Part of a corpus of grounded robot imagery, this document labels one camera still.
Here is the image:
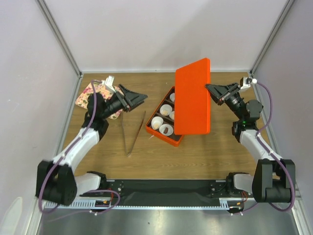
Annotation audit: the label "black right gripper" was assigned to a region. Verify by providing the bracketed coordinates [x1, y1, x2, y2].
[204, 82, 245, 120]

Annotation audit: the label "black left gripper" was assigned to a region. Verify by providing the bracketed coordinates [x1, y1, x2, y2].
[101, 84, 147, 119]

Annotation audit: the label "orange box lid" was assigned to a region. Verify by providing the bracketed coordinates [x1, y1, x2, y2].
[174, 58, 211, 135]

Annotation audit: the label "orange chocolate box base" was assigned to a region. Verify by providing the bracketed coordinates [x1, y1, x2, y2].
[145, 86, 183, 147]

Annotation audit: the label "steel serving tongs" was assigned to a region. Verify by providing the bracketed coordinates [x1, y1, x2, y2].
[120, 111, 146, 158]

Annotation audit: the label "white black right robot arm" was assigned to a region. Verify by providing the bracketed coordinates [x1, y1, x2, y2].
[206, 83, 295, 208]

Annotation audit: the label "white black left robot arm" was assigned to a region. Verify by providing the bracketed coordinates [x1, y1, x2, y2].
[36, 85, 148, 206]

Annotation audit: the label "white paper cup two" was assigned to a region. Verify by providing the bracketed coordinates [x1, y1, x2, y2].
[151, 116, 163, 130]

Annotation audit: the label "white paper cup four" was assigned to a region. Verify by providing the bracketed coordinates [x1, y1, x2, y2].
[159, 104, 173, 116]

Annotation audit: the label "white paper cup six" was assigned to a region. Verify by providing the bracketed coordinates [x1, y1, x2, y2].
[170, 93, 175, 102]

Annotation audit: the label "white paper cup three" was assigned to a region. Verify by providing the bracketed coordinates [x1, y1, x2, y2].
[169, 111, 175, 120]

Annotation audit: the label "white paper cup one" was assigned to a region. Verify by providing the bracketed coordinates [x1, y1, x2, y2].
[159, 124, 174, 137]

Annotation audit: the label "floral pattern tray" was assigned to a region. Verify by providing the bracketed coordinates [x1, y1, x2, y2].
[74, 80, 124, 120]

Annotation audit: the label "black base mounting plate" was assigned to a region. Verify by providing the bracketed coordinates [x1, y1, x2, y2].
[79, 179, 255, 208]

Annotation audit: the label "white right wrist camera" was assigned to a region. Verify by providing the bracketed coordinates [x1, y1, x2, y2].
[240, 76, 257, 92]

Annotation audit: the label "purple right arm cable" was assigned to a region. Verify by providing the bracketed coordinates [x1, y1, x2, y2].
[229, 82, 294, 216]

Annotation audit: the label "grey slotted cable duct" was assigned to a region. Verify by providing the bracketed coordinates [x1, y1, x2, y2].
[57, 198, 244, 210]

